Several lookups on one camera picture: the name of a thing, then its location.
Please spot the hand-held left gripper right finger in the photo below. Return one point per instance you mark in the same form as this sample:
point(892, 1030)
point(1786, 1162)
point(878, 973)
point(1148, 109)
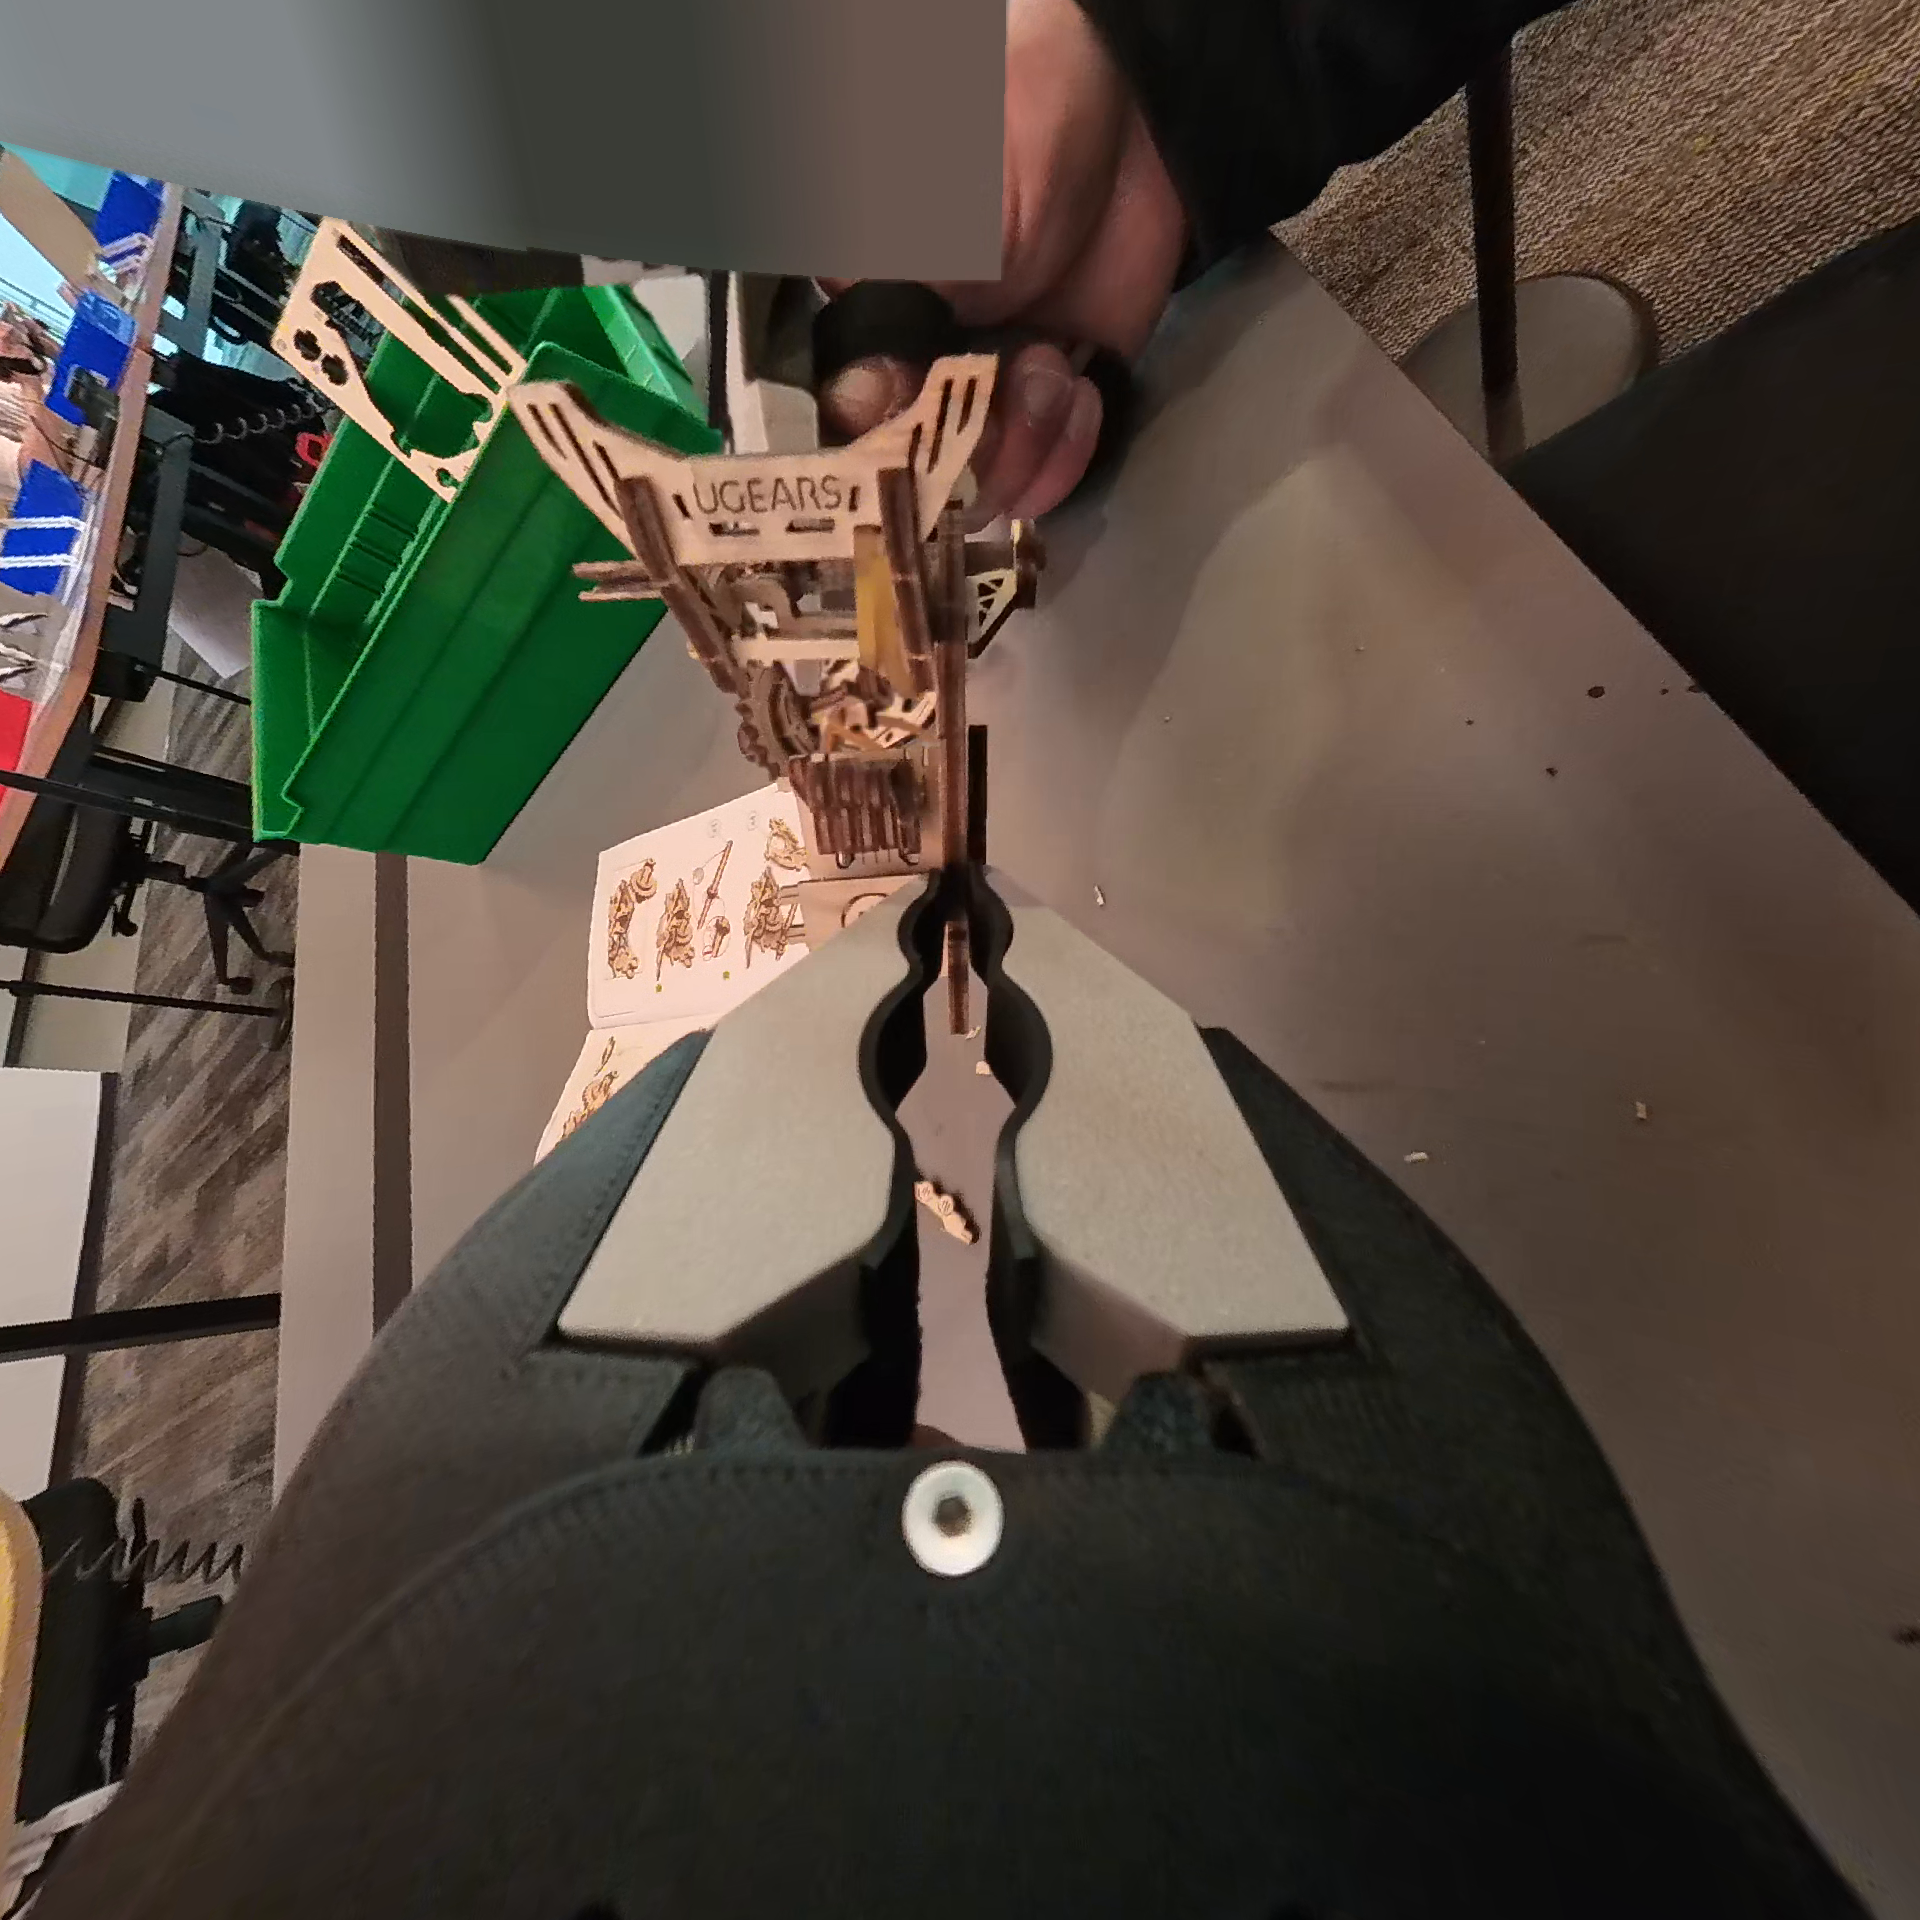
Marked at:
point(1169, 1185)

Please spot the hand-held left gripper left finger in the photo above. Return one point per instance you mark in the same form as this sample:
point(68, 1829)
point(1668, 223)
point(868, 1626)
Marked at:
point(751, 1185)

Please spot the wooden model frame assembly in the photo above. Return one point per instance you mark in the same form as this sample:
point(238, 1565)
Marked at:
point(781, 495)

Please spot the person's right forearm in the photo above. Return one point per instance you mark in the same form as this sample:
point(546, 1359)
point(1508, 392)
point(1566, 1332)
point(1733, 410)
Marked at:
point(1275, 105)

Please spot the person's right hand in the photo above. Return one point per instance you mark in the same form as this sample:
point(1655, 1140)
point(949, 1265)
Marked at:
point(1082, 180)

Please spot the open instruction booklet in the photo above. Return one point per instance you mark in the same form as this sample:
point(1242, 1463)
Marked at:
point(675, 915)

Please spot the green plastic bin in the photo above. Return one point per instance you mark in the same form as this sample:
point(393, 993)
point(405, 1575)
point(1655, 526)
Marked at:
point(451, 630)

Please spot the cut-out plywood sheet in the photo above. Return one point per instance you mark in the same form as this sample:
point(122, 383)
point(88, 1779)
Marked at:
point(376, 343)

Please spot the blue storage bin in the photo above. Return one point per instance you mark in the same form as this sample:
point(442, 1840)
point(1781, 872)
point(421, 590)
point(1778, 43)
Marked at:
point(38, 523)
point(92, 353)

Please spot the black table leg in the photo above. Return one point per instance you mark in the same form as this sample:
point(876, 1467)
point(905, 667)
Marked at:
point(1496, 255)

